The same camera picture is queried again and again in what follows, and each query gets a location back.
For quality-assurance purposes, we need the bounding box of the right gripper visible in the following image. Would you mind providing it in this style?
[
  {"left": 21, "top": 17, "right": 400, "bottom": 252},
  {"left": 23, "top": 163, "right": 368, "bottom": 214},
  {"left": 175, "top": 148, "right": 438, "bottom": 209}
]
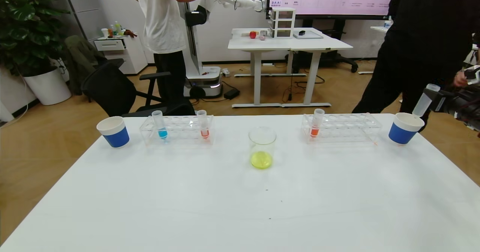
[{"left": 423, "top": 88, "right": 466, "bottom": 114}]

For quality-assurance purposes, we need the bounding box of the blue pigment test tube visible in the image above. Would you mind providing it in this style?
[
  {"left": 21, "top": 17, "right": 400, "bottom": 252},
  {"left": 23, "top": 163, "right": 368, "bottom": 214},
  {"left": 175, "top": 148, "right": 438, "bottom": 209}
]
[{"left": 151, "top": 110, "right": 168, "bottom": 139}]

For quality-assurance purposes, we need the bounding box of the clear plastic test tube rack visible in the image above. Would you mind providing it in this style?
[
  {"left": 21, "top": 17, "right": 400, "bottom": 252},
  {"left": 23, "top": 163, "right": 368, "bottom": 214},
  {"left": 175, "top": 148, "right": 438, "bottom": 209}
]
[
  {"left": 301, "top": 112, "right": 382, "bottom": 144},
  {"left": 139, "top": 114, "right": 215, "bottom": 146}
]

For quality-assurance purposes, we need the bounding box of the red pigment test tube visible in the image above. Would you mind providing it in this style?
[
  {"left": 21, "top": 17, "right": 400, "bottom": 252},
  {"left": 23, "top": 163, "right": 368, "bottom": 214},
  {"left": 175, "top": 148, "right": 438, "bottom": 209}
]
[
  {"left": 309, "top": 108, "right": 325, "bottom": 138},
  {"left": 196, "top": 109, "right": 210, "bottom": 139}
]

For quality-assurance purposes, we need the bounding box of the clear glass beaker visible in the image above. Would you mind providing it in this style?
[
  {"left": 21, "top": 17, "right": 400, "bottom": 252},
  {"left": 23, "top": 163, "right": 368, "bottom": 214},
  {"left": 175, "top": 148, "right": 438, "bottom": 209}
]
[{"left": 248, "top": 127, "right": 277, "bottom": 170}]

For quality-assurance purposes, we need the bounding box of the blue white paper cup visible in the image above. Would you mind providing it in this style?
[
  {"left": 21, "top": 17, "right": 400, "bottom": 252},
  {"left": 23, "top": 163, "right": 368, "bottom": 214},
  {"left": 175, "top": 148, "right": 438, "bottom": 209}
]
[
  {"left": 96, "top": 116, "right": 130, "bottom": 148},
  {"left": 388, "top": 112, "right": 425, "bottom": 146}
]

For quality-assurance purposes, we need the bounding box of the person in black clothes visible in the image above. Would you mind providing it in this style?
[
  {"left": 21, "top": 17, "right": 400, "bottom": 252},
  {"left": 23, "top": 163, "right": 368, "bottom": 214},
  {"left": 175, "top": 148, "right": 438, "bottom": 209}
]
[{"left": 352, "top": 0, "right": 480, "bottom": 132}]

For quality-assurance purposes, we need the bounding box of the black swivel chair base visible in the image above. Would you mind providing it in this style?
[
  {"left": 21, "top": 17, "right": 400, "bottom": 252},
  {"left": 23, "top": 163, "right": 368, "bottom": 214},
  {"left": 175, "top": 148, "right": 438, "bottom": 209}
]
[{"left": 287, "top": 19, "right": 359, "bottom": 74}]

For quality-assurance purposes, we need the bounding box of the grey flat tray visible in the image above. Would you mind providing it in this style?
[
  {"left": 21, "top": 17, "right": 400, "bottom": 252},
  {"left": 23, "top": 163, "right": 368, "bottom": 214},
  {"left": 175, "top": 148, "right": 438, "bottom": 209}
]
[{"left": 293, "top": 30, "right": 324, "bottom": 39}]

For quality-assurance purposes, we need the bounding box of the white desktop drawer organizer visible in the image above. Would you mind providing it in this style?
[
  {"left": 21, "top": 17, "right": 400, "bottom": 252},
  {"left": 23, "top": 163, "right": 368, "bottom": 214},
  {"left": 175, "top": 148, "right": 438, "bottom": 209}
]
[{"left": 270, "top": 7, "right": 296, "bottom": 39}]

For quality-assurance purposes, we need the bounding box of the white humanoid robot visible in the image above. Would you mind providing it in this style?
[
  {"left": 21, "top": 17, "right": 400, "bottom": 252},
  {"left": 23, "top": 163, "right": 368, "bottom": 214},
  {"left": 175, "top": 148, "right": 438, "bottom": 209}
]
[{"left": 183, "top": 0, "right": 267, "bottom": 99}]

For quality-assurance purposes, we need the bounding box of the person in white t-shirt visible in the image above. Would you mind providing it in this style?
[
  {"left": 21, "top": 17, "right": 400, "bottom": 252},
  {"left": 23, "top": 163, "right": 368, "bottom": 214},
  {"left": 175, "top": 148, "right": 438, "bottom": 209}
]
[{"left": 126, "top": 0, "right": 218, "bottom": 106}]

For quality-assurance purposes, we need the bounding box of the white drawer cabinet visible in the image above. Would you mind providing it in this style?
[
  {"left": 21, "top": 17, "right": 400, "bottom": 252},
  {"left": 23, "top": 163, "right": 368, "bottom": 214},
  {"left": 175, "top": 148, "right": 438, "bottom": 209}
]
[{"left": 94, "top": 34, "right": 148, "bottom": 75}]

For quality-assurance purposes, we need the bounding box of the black office chair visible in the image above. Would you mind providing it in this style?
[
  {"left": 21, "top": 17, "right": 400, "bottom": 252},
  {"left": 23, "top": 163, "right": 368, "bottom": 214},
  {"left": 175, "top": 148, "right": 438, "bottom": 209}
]
[{"left": 81, "top": 58, "right": 195, "bottom": 117}]

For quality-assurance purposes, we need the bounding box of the olive green jacket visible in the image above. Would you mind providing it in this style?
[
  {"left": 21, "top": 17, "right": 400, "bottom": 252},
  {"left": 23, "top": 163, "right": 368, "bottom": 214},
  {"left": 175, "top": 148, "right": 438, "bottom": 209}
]
[{"left": 63, "top": 34, "right": 109, "bottom": 95}]

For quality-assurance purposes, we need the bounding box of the white plant pot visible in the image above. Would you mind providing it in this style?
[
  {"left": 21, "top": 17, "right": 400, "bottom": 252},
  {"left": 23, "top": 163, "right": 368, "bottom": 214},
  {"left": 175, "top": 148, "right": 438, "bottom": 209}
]
[{"left": 23, "top": 66, "right": 72, "bottom": 105}]

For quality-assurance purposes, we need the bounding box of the green leafy plant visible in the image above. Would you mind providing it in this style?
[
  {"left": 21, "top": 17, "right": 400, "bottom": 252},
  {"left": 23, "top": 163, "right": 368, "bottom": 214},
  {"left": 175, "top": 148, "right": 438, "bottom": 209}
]
[{"left": 0, "top": 0, "right": 70, "bottom": 76}]

